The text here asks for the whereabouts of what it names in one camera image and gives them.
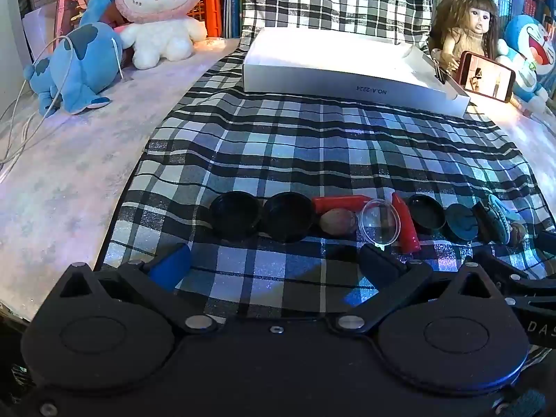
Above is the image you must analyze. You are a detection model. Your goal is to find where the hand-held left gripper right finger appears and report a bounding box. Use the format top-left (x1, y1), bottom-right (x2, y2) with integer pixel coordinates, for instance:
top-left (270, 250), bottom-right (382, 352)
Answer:
top-left (336, 243), bottom-right (509, 335)

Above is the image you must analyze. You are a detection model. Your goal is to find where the white shallow cardboard box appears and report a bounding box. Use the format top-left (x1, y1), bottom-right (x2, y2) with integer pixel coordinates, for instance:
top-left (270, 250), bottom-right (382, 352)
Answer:
top-left (242, 27), bottom-right (472, 118)

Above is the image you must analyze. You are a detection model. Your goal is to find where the small light blue doll shoe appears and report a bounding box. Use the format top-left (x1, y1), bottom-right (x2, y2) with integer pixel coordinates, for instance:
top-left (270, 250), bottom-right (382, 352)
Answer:
top-left (473, 200), bottom-right (500, 244)
top-left (486, 193), bottom-right (526, 244)

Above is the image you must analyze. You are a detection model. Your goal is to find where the blue plush toy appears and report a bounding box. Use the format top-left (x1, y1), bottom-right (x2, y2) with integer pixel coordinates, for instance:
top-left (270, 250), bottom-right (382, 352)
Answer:
top-left (24, 0), bottom-right (131, 116)

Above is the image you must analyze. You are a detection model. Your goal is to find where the dark teal round lid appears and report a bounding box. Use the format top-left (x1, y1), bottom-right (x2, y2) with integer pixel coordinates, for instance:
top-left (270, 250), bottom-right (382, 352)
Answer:
top-left (445, 203), bottom-right (480, 242)

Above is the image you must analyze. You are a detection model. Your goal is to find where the blue robot cat plush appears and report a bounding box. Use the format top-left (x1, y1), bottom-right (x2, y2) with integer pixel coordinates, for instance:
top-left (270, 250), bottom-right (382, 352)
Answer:
top-left (495, 14), bottom-right (556, 111)

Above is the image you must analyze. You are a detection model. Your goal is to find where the white cable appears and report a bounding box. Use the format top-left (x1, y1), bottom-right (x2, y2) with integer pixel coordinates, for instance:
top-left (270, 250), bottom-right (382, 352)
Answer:
top-left (0, 35), bottom-right (126, 174)

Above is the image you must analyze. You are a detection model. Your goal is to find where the long-haired baby doll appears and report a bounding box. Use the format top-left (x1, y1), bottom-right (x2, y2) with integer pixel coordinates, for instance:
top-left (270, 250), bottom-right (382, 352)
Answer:
top-left (428, 0), bottom-right (500, 79)

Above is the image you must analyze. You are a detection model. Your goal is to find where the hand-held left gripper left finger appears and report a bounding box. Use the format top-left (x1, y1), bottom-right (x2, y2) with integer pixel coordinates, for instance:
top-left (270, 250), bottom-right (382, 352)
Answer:
top-left (58, 243), bottom-right (220, 335)

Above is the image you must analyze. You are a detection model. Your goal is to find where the pink white rabbit plush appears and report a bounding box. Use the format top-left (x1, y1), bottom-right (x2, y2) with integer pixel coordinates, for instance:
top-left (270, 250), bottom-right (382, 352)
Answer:
top-left (114, 0), bottom-right (208, 70)

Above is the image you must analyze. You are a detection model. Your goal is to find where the black white plaid cloth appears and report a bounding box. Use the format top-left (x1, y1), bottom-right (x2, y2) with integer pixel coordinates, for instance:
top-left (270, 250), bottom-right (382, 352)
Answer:
top-left (93, 0), bottom-right (556, 320)

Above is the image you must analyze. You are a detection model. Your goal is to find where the pink handbag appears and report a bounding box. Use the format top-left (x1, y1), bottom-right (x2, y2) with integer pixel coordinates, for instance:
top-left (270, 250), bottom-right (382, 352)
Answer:
top-left (54, 0), bottom-right (114, 53)

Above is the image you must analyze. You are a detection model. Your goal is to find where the red plastic crate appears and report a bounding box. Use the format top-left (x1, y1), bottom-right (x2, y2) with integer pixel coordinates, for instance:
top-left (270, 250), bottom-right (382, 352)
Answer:
top-left (187, 0), bottom-right (223, 39)

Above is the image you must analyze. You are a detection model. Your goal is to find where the smartphone in red case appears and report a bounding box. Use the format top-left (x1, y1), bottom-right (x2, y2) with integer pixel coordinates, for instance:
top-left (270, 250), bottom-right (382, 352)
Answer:
top-left (459, 51), bottom-right (517, 104)

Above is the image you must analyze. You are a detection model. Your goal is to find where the clear round lid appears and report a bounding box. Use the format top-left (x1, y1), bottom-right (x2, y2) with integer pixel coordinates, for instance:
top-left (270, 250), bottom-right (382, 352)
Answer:
top-left (360, 198), bottom-right (402, 246)

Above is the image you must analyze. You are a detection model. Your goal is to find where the black binder clip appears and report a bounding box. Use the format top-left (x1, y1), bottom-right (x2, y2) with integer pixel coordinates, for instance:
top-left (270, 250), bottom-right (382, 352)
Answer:
top-left (430, 50), bottom-right (450, 84)

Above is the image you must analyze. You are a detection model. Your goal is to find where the black round lid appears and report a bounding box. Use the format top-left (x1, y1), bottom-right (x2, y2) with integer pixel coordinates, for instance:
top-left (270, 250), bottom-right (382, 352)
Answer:
top-left (261, 192), bottom-right (317, 244)
top-left (209, 191), bottom-right (263, 240)
top-left (407, 195), bottom-right (447, 233)

